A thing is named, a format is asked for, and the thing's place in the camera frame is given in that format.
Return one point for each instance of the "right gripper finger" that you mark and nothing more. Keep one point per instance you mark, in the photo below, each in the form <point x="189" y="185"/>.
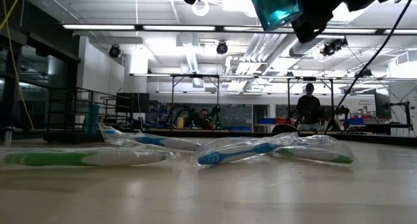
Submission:
<point x="309" y="25"/>

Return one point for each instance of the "blue toothbrush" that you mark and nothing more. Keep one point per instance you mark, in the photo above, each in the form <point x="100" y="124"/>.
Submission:
<point x="317" y="140"/>
<point x="153" y="140"/>
<point x="228" y="155"/>

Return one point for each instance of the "green toothbrush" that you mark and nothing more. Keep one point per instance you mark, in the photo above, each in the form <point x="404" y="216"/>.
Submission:
<point x="49" y="159"/>
<point x="325" y="156"/>

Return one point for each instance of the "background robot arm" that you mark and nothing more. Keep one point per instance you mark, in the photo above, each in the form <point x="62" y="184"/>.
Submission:
<point x="343" y="113"/>
<point x="214" y="116"/>

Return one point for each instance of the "red storage bin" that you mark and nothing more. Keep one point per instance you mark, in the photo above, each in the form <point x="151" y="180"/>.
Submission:
<point x="281" y="120"/>

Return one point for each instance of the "blue storage bin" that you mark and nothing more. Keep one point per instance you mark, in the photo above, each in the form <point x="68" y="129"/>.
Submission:
<point x="355" y="121"/>
<point x="266" y="120"/>

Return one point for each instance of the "black monitor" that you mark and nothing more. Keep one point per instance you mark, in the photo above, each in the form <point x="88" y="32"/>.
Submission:
<point x="382" y="106"/>

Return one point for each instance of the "long ceiling light strip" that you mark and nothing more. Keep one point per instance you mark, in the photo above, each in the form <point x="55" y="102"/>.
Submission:
<point x="179" y="27"/>

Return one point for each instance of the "yellow cup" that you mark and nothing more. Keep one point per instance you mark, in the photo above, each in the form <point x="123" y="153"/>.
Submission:
<point x="180" y="122"/>

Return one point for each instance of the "black box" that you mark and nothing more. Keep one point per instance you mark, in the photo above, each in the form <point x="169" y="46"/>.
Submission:
<point x="137" y="103"/>

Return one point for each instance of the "black ceiling camera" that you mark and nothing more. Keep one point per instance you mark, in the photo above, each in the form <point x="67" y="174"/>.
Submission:
<point x="222" y="47"/>
<point x="363" y="73"/>
<point x="114" y="50"/>
<point x="333" y="47"/>

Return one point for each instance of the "black workstation frame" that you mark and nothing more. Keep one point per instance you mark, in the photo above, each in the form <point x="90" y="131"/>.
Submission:
<point x="309" y="78"/>
<point x="195" y="75"/>

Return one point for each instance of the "black aluminium table frame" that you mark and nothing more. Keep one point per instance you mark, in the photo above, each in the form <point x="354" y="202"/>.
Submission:
<point x="374" y="138"/>

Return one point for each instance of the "silver metal post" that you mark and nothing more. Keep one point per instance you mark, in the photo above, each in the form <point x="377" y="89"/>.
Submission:
<point x="8" y="137"/>

